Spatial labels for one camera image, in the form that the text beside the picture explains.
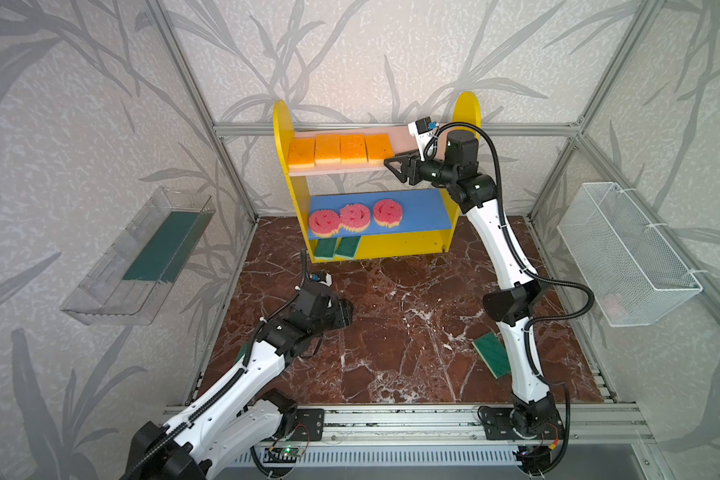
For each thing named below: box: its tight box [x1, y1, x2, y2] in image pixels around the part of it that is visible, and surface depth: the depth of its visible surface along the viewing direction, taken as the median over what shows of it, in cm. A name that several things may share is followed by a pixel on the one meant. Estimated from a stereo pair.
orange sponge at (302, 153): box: [288, 138, 316, 168], surface depth 79 cm
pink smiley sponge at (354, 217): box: [339, 203, 371, 233], surface depth 98 cm
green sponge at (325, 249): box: [314, 238, 337, 260], surface depth 110 cm
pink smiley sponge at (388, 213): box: [373, 199, 403, 229], surface depth 101 cm
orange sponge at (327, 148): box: [315, 134, 341, 163], surface depth 81 cm
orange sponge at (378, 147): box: [364, 133, 395, 164], surface depth 81 cm
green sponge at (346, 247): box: [334, 236, 361, 260], surface depth 110 cm
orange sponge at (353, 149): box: [340, 134, 369, 164], surface depth 81 cm
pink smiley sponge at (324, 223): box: [309, 209, 340, 238], surface depth 98 cm
